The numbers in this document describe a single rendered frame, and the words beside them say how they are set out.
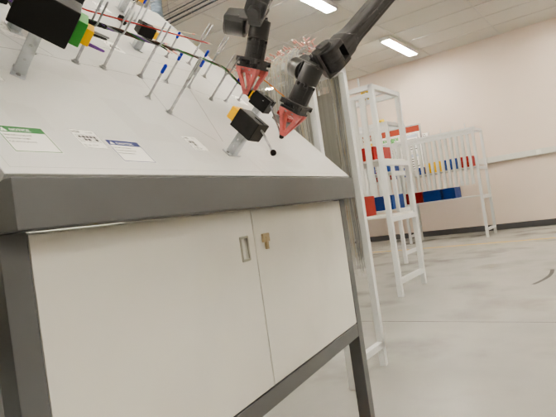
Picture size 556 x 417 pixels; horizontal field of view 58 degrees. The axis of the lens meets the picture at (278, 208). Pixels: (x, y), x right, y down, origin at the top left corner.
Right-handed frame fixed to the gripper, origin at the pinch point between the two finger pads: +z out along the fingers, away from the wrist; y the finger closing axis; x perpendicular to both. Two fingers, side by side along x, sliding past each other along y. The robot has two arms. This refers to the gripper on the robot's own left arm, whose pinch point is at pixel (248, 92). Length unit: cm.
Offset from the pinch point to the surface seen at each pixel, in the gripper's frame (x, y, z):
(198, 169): 17, 50, 15
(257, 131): 19.8, 32.3, 7.2
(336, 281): 35, -9, 49
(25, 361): 21, 90, 35
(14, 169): 14, 88, 13
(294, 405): 22, -47, 120
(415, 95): -78, -857, -39
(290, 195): 25.4, 18.9, 21.7
